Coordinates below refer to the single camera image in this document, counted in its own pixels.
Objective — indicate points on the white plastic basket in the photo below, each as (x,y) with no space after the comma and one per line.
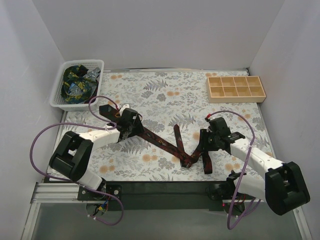
(56,99)

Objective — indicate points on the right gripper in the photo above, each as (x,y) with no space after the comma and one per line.
(204,141)

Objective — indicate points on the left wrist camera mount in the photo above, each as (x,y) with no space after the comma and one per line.
(125,106)

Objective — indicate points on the silver blue patterned tie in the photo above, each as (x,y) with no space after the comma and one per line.
(91,79)

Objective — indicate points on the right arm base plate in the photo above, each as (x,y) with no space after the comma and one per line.
(221,191)

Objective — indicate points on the wooden compartment box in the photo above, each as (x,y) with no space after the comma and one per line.
(235,89)

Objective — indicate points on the aluminium frame rail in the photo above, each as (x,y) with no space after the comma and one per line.
(150,210)

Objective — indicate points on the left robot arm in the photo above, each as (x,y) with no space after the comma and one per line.
(72,155)

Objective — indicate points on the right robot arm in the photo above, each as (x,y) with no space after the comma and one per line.
(282,185)

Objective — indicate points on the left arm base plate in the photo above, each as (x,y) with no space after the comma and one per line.
(105,192)

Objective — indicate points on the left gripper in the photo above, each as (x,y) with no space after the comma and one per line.
(136,128)

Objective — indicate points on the dark red patterned tie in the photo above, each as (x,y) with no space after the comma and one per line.
(186,160)

